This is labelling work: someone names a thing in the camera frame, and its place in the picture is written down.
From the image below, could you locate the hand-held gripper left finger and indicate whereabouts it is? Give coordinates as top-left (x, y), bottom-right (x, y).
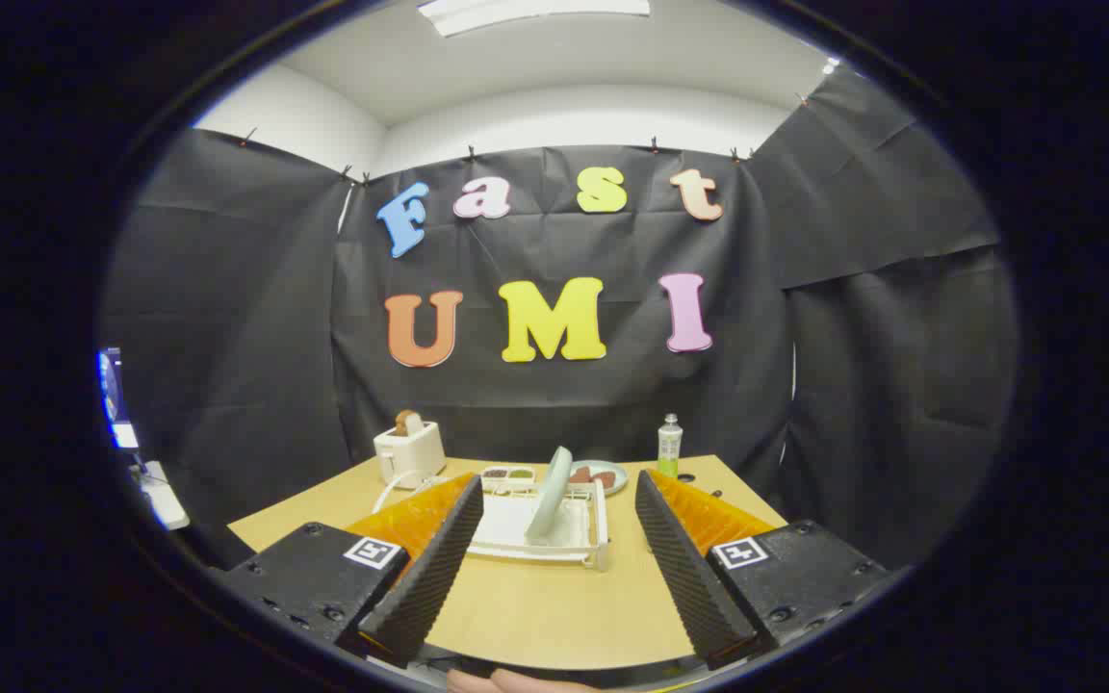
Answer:
top-left (216, 470), bottom-right (486, 668)

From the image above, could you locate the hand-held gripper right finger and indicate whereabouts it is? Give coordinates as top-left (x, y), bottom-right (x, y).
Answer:
top-left (633, 468), bottom-right (894, 672)

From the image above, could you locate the white dish rack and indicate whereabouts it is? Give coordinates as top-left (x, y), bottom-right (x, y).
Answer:
top-left (466, 467), bottom-right (610, 572)

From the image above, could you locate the light green plate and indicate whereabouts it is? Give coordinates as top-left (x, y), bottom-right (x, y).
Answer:
top-left (524, 446), bottom-right (575, 547)

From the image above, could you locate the white divided sauce dish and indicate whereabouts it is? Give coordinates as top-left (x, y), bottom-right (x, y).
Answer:
top-left (479, 466), bottom-right (538, 494)

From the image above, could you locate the small green plate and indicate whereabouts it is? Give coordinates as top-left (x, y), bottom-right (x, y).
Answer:
top-left (569, 459), bottom-right (630, 497)

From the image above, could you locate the white toaster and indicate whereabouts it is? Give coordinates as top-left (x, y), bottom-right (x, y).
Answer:
top-left (374, 421), bottom-right (448, 489)

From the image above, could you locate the clear bottle with green label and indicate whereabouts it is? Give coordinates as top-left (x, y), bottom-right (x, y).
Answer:
top-left (657, 414), bottom-right (684, 479)

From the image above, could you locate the white flat device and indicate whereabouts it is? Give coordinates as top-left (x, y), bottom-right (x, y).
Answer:
top-left (136, 460), bottom-right (192, 532)

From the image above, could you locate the black backdrop cloth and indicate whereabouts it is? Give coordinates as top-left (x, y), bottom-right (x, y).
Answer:
top-left (97, 67), bottom-right (1018, 569)

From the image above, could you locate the computer monitor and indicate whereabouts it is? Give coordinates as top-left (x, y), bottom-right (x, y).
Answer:
top-left (97, 346), bottom-right (142, 451)

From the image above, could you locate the ceiling light panel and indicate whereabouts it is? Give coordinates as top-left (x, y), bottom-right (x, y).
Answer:
top-left (417, 0), bottom-right (652, 38)

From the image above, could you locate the white toaster cable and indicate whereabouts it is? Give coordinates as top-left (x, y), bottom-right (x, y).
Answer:
top-left (372, 469), bottom-right (442, 516)

